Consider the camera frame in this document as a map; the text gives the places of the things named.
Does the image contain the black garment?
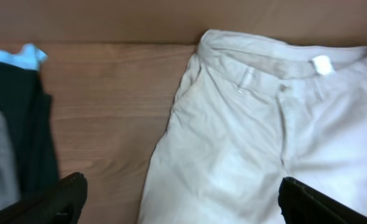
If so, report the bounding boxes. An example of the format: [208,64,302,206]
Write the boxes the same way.
[0,62,60,198]

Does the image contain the beige cotton shorts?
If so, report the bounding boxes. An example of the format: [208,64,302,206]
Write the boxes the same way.
[139,30,367,224]

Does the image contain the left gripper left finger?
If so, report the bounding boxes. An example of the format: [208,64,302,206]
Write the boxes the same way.
[0,172,88,224]

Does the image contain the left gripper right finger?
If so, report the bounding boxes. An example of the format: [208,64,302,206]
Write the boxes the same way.
[278,177,367,224]

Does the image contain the light blue garment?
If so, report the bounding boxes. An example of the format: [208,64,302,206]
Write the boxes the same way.
[0,44,48,71]

